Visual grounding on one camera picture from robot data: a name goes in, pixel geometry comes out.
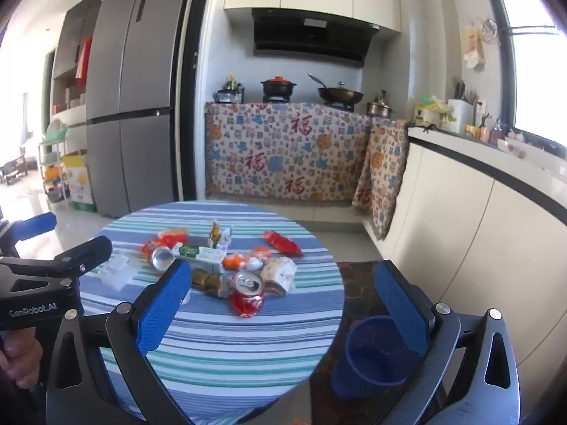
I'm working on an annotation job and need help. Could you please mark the white kitchen counter cabinet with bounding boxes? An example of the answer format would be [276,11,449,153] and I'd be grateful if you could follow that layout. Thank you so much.
[362,126,567,366]

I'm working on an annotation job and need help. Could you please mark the hanging beige bag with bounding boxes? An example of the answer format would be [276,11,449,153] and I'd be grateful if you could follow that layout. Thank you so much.
[462,18,498,70]

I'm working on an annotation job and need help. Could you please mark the black range hood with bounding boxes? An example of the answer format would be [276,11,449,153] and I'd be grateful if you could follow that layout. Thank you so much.
[252,7,381,70]

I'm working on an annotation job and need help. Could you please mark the red snack packet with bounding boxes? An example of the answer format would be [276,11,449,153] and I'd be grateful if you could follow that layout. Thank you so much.
[156,228,190,249]

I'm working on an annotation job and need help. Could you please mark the beige bread wrapper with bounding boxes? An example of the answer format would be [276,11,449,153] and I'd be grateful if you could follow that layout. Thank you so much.
[260,257,298,296]

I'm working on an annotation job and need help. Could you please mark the white green carton box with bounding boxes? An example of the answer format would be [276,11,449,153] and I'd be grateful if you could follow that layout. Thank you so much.
[170,243,228,276]

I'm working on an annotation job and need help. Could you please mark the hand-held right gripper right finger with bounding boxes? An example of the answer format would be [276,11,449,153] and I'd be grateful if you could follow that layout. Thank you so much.
[373,259,522,425]

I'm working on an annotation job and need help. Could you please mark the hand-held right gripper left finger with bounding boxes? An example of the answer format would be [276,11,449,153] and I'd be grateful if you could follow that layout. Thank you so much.
[44,257,193,425]

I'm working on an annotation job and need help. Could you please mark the red soda can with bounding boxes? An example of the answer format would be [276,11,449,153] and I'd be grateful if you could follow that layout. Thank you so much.
[230,270,266,318]

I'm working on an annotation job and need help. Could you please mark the yellow green bag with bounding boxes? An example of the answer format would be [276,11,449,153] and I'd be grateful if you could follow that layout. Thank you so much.
[414,95,449,127]

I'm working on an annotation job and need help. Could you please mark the yellow snack packet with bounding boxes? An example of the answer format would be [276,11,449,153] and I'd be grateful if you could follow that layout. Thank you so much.
[208,220,232,249]

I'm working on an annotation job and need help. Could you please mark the blue striped tablecloth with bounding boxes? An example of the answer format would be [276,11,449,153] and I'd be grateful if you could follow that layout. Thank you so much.
[77,201,346,425]

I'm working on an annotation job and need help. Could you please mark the small patterned cloth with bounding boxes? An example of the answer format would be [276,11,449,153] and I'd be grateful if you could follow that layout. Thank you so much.
[351,119,410,242]

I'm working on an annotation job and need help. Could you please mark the red hanging bag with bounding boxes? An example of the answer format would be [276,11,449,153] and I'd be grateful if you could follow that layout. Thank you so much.
[75,37,93,88]

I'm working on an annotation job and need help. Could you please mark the silver metal can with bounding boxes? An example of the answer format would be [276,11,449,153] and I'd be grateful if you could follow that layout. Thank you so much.
[151,245,179,272]

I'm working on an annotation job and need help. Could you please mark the yellow green cardboard box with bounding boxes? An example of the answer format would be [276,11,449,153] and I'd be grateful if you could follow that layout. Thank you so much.
[62,153,99,213]

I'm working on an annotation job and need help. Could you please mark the white utensil holder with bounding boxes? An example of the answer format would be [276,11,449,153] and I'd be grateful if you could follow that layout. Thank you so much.
[447,79,478,134]

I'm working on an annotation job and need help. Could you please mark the wall shelf unit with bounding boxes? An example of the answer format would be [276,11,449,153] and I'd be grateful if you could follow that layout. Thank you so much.
[50,0,106,130]

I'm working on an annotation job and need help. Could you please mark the plastic storage rack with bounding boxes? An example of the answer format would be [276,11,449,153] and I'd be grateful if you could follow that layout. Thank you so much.
[38,121,72,207]

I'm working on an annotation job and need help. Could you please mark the blue plastic wastebasket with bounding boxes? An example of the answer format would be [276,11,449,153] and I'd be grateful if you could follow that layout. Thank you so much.
[330,316,421,401]

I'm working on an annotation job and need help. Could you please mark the grey refrigerator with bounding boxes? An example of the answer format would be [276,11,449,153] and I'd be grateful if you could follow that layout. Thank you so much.
[85,0,198,219]

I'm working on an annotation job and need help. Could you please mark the black pot with red lid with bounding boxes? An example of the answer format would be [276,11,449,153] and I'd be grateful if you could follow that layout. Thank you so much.
[260,76,298,97]

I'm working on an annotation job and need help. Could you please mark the dark tray of condiment bottles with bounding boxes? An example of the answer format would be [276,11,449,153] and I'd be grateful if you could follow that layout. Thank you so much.
[215,73,246,104]

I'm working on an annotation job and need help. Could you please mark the dark wok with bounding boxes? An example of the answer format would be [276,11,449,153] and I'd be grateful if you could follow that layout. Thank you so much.
[307,73,364,104]

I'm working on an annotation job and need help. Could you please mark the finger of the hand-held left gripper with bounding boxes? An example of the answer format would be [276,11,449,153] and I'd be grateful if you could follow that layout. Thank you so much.
[0,236,113,294]
[0,211,57,257]

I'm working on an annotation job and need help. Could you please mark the red long wrapper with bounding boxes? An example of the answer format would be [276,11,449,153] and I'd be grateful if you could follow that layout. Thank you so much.
[264,230,304,257]

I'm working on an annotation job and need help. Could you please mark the metal pot with lid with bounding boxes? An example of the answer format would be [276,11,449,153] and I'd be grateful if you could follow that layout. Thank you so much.
[365,91,396,119]

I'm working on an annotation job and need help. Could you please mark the person's left hand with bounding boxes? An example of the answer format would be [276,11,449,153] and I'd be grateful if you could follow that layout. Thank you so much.
[0,327,44,391]

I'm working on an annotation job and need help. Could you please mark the window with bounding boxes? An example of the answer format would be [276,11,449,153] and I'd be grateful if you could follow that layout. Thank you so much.
[482,0,567,157]

